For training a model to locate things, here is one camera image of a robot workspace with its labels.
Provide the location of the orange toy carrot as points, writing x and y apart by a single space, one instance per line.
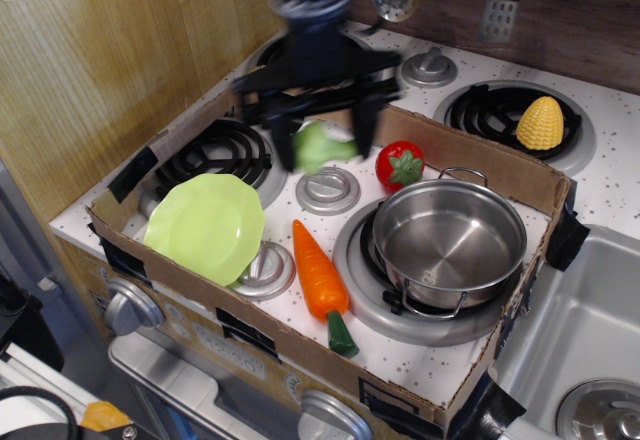
324 292

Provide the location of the silver toy sink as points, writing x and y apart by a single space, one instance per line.
582 325

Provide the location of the brown cardboard fence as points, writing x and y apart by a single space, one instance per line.
277 344

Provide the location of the back right stove burner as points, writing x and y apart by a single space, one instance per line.
492 110

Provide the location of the silver oven knob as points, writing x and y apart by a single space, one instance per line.
130 308
325 417

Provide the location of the silver oven knob left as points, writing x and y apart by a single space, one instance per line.
130 308

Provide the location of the silver knob under plate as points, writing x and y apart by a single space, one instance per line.
270 273

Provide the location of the silver knob middle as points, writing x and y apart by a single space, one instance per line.
329 192

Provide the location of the silver sink drain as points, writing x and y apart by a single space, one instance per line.
599 409

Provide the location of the red toy tomato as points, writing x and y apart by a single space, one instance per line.
399 164

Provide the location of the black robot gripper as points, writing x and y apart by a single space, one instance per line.
283 111

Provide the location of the green toy broccoli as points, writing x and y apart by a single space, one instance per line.
313 147

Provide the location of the back left stove burner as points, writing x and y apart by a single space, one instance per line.
309 63

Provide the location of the front right stove burner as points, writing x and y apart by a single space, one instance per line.
377 304

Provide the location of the front left stove burner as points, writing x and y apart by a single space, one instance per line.
227 146

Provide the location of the silver oven knob right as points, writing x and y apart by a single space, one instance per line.
325 417

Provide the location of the stainless steel pan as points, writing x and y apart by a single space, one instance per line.
448 244

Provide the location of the light green plastic plate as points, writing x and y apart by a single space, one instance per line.
211 225

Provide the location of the yellow toy corn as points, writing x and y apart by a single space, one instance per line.
541 127

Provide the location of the orange object bottom left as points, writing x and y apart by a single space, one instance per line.
101 416

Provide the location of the hanging metal slotted spatula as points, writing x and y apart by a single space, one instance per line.
498 21

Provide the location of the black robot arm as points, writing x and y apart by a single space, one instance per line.
323 16

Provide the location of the silver knob back centre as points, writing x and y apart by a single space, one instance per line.
429 70

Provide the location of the silver oven door handle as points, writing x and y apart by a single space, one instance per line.
188 397

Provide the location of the stove burner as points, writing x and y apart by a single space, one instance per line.
492 110
377 304
227 146
309 63

